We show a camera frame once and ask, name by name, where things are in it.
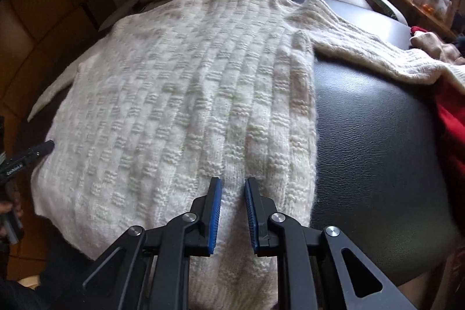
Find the wooden table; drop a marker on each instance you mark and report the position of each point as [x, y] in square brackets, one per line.
[417, 14]

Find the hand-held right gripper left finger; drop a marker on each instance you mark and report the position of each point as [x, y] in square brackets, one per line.
[214, 212]

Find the red cloth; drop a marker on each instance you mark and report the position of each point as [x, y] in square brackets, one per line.
[454, 135]

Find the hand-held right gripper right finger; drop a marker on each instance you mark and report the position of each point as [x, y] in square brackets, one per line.
[250, 215]

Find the dark cloth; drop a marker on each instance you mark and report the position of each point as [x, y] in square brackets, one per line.
[54, 277]

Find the beige garment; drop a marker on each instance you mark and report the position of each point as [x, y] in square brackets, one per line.
[432, 45]

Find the person's left hand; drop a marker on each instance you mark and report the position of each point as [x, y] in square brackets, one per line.
[8, 208]

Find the white knit sweater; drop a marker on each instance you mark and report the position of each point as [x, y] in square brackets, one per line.
[163, 95]

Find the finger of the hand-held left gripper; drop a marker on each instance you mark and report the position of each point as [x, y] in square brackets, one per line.
[32, 154]

